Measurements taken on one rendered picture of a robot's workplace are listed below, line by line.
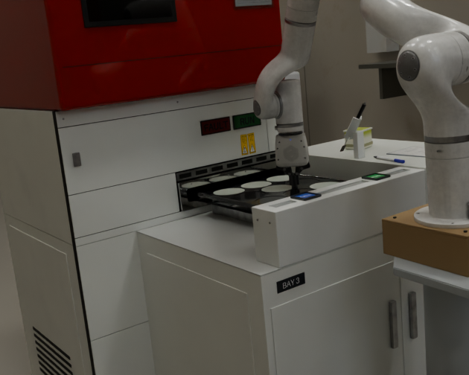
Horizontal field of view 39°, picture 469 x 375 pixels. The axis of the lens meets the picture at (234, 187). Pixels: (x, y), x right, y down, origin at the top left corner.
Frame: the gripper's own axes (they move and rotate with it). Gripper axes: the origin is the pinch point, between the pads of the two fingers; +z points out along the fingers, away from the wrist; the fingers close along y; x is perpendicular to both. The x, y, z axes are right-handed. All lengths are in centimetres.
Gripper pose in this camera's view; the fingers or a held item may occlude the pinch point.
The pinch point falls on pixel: (294, 181)
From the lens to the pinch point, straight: 207.6
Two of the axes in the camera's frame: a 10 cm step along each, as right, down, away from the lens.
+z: 1.0, 9.7, 2.1
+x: 1.9, -2.2, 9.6
